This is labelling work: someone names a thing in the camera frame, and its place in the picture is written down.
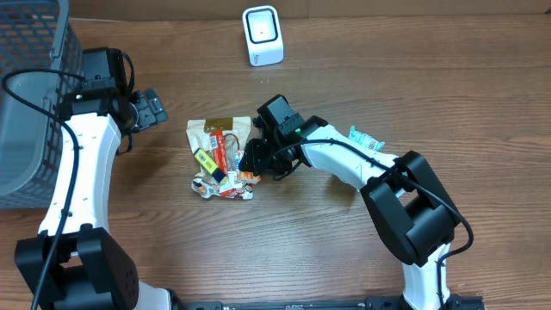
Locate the teal orange tissue pack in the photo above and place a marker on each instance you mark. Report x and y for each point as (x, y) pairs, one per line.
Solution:
(365, 139)

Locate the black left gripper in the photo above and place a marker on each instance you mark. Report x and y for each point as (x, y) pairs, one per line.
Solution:
(151, 108)

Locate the beige brown snack pouch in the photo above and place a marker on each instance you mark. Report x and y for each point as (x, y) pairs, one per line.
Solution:
(235, 133)

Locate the white barcode scanner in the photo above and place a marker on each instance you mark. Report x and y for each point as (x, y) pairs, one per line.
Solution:
(263, 35)

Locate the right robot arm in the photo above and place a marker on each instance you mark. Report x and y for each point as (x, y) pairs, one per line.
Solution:
(413, 214)

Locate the grey plastic mesh basket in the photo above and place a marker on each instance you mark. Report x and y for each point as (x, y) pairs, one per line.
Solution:
(42, 60)

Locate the silver red crinkled wrapper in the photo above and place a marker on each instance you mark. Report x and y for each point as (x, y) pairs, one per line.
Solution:
(207, 187)

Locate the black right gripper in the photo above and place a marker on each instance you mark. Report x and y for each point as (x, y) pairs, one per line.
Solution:
(256, 151)

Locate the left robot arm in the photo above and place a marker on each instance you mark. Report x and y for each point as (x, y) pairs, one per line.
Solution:
(74, 262)

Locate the small orange snack packet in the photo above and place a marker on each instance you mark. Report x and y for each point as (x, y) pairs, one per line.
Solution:
(247, 177)

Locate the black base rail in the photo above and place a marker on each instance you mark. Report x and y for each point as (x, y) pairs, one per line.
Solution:
(292, 305)

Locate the yellow highlighter marker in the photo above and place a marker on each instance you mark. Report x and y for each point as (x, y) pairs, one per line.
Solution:
(209, 165)

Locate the red snack stick packet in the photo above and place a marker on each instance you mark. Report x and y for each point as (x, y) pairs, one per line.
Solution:
(218, 149)

